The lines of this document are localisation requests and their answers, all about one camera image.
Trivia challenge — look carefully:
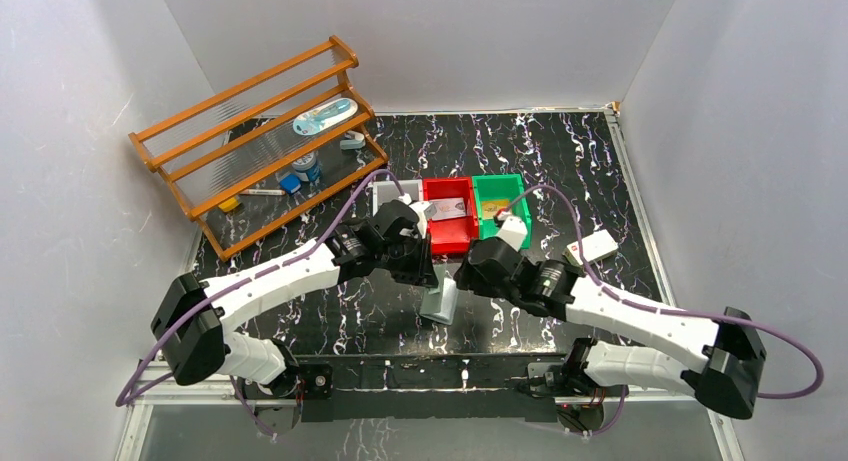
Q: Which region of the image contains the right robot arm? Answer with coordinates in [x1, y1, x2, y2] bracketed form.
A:
[454, 237, 766, 420]

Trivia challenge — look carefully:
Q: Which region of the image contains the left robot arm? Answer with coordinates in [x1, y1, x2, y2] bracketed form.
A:
[151, 199, 438, 397]

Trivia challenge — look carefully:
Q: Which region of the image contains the gold card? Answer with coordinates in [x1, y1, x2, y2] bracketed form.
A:
[479, 199, 510, 220]

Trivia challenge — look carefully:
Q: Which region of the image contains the silver VIP card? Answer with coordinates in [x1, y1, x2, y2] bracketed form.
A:
[431, 197, 468, 221]

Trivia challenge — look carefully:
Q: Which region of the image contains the red plastic bin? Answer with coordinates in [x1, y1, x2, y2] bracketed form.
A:
[423, 177, 479, 255]

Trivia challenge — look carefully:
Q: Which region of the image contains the white plastic bin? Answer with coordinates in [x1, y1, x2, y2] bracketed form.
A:
[369, 179, 423, 215]

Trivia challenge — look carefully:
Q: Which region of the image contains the green plastic bin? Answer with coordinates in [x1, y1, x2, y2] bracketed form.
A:
[472, 174, 525, 239]

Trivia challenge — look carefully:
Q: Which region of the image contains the blue small block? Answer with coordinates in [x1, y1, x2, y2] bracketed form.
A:
[278, 174, 302, 195]

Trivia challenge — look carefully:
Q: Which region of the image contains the blue tape roll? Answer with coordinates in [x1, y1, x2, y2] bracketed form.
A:
[291, 151, 321, 183]

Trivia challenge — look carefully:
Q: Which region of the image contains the light blue white stapler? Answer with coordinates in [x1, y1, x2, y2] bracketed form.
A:
[339, 130, 366, 151]

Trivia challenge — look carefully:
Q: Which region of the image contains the white small box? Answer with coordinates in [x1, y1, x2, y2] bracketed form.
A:
[563, 229, 619, 266]

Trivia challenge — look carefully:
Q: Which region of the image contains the white marker pen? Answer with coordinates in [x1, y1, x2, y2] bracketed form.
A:
[239, 188, 287, 196]

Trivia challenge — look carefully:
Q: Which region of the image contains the yellow small block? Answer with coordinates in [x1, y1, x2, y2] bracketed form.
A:
[218, 196, 241, 213]

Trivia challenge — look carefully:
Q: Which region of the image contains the orange wooden shelf rack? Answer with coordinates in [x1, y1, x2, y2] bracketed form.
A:
[128, 36, 388, 260]

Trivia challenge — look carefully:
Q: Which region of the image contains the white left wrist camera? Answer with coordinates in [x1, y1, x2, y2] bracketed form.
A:
[397, 194, 436, 238]

